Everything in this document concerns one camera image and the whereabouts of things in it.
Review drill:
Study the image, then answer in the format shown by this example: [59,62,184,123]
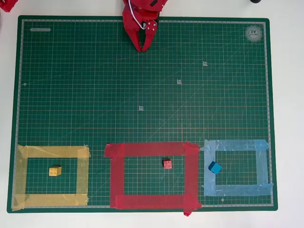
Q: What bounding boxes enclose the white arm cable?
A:
[127,0,146,30]

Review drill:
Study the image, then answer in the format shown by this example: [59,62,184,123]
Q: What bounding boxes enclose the red tape square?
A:
[104,141,202,217]

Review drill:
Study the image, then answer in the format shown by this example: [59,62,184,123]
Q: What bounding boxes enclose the blue toy brick cube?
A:
[208,161,223,175]

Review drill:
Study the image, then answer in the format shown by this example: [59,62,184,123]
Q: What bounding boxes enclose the yellow toy brick cube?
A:
[48,166,62,177]

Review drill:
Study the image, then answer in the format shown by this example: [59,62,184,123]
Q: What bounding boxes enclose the green cutting mat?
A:
[6,15,278,214]

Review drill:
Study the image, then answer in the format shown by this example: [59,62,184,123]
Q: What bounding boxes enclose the blue tape square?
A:
[200,139,274,197]

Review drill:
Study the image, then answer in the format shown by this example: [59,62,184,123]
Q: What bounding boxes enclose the red leader arm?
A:
[0,0,19,12]

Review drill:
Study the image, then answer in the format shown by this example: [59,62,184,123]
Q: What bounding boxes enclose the yellow tape square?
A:
[11,144,91,211]

